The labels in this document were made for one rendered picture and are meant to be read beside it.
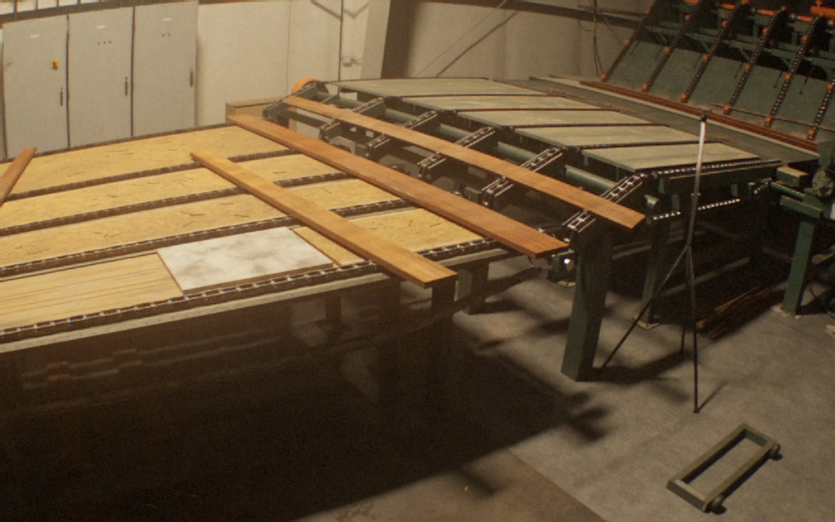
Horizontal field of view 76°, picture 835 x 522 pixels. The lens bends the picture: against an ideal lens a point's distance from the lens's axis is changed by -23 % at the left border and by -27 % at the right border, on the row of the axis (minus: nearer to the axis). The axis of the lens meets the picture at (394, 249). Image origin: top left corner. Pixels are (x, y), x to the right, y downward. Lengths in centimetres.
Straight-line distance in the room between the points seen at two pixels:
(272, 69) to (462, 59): 302
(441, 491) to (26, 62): 625
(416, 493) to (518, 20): 916
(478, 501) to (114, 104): 610
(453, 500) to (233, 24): 693
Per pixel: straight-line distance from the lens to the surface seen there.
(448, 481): 278
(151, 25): 764
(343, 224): 288
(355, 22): 900
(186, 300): 229
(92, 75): 756
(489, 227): 294
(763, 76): 804
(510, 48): 1089
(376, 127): 478
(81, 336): 219
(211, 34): 846
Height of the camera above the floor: 179
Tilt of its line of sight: 20 degrees down
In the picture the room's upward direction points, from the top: 2 degrees clockwise
